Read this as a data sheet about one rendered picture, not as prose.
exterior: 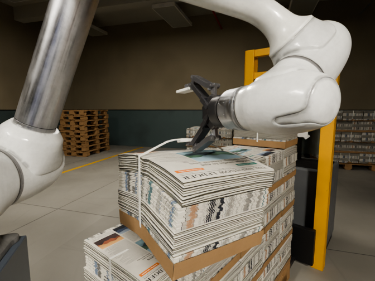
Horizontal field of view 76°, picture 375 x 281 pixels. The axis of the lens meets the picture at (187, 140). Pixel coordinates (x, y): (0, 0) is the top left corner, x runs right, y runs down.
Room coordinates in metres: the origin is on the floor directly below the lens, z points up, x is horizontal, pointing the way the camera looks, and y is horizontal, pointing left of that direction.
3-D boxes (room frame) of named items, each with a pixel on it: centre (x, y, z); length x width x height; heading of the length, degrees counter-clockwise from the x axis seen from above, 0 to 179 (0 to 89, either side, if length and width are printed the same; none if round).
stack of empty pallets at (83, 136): (7.24, 3.07, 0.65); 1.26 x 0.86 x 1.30; 167
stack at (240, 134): (1.75, -0.57, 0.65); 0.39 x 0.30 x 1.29; 51
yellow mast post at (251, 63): (2.29, -0.59, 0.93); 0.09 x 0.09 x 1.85; 51
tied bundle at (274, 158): (1.52, -0.38, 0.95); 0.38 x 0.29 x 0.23; 50
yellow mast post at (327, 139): (1.88, -1.10, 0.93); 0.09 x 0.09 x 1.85; 51
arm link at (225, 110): (0.51, -0.11, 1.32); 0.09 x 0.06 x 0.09; 122
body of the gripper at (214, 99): (0.57, -0.07, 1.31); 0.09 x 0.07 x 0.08; 32
